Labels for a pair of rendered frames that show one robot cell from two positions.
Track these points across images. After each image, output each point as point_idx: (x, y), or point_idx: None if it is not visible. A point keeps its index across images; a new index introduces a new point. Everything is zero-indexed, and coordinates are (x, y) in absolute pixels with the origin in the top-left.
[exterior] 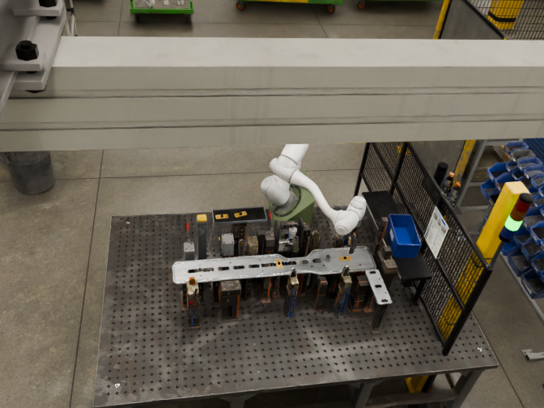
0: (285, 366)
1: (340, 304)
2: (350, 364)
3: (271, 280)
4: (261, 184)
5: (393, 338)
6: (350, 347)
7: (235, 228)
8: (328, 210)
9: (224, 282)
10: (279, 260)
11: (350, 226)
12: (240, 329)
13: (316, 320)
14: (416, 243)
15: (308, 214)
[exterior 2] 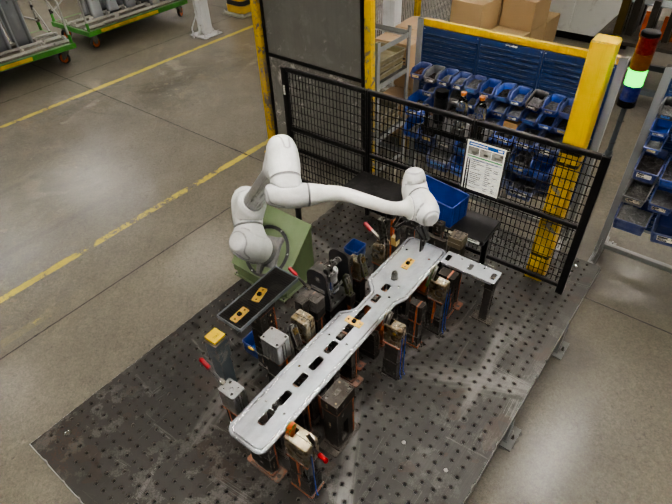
0: (461, 435)
1: (440, 319)
2: (511, 373)
3: None
4: (231, 246)
5: (509, 314)
6: (489, 356)
7: (263, 318)
8: (395, 206)
9: (327, 396)
10: (349, 317)
11: (437, 206)
12: (368, 439)
13: (427, 356)
14: (457, 198)
15: (308, 249)
